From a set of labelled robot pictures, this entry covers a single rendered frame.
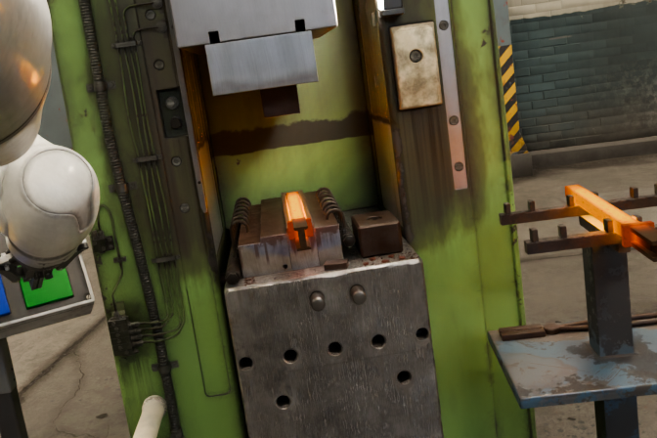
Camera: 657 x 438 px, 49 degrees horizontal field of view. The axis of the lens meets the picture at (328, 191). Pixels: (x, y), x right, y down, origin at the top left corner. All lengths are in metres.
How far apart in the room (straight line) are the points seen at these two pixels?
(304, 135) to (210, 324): 0.55
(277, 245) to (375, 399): 0.36
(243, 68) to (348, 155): 0.59
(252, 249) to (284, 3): 0.47
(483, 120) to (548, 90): 5.84
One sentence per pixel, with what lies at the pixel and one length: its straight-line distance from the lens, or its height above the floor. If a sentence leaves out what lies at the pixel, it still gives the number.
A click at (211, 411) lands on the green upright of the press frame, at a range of 1.67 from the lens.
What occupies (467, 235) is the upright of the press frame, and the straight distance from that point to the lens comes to 1.59.
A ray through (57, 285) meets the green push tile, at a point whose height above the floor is 1.00.
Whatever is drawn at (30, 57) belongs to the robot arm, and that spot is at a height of 1.32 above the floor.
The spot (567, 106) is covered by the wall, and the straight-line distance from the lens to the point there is 7.45.
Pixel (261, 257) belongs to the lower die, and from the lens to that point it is 1.40.
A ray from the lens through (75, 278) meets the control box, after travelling 1.30.
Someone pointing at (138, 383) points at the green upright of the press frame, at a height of 0.68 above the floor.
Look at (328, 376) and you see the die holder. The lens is 1.42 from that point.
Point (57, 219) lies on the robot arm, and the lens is 0.79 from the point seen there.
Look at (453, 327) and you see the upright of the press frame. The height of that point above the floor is 0.69.
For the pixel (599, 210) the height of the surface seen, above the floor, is 0.99.
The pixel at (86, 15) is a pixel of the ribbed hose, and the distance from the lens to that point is 1.52.
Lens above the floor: 1.30
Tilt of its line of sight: 10 degrees down
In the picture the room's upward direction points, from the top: 8 degrees counter-clockwise
